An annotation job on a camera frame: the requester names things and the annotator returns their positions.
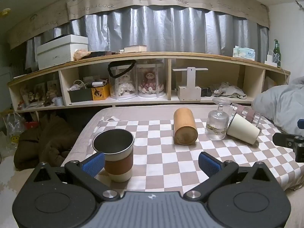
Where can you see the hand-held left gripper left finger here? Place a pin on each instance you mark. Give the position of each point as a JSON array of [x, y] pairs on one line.
[[93, 165]]

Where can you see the grey curtain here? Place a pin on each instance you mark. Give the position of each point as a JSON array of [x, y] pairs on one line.
[[154, 28]]

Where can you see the brown cloth heap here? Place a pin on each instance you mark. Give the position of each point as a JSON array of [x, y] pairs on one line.
[[47, 140]]

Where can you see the wooden stand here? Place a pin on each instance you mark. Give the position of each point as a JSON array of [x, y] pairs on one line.
[[190, 85]]

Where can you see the brown white checkered blanket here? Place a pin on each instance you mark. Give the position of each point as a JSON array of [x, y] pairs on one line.
[[156, 133]]

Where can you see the tissue pack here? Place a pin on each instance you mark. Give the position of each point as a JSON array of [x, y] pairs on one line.
[[244, 53]]

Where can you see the glass cup with pink band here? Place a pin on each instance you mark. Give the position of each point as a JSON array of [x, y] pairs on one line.
[[248, 114]]

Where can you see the crumpled orange plastic bag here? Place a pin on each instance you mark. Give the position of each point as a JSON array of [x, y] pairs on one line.
[[82, 54]]

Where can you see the smiley plastic bag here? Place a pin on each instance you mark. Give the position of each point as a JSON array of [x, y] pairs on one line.
[[14, 135]]

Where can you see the clear glass bottle with stopper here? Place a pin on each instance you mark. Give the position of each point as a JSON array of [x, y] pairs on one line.
[[217, 125]]

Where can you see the white storage box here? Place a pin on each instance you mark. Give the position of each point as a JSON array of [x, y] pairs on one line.
[[57, 54]]

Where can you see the steel cup with brown sleeve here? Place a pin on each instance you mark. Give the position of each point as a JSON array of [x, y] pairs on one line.
[[118, 161]]

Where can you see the white charger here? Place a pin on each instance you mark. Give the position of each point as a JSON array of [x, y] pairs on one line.
[[270, 59]]

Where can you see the cream paper cup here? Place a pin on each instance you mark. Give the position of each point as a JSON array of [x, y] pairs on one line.
[[242, 129]]

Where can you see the long wooden shelf unit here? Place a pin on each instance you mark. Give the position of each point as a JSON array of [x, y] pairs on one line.
[[190, 56]]

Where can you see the yellow box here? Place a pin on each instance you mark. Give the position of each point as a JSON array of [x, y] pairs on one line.
[[101, 93]]

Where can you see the dark green box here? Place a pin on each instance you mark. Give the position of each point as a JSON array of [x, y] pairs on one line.
[[80, 95]]

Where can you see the dark flat box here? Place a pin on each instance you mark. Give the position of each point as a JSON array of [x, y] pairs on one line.
[[54, 39]]

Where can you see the grey crumpled cloth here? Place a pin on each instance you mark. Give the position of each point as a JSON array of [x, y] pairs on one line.
[[231, 90]]

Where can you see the wooden cup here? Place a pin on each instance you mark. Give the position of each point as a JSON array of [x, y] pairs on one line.
[[184, 125]]

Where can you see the green glass bottle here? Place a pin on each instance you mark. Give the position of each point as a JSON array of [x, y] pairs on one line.
[[277, 52]]

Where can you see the grey duvet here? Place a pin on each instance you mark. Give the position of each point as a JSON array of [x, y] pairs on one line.
[[280, 104]]

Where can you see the dark tray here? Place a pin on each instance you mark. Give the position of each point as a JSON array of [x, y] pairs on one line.
[[101, 54]]

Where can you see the clear case with pink doll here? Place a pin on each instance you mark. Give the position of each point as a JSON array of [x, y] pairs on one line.
[[150, 83]]

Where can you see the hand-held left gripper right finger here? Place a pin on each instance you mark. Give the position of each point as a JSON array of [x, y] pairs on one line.
[[209, 165]]

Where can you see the cream book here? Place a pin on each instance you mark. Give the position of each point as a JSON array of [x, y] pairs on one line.
[[135, 48]]

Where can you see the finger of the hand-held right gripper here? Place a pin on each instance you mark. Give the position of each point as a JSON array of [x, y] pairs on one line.
[[288, 141], [301, 123]]

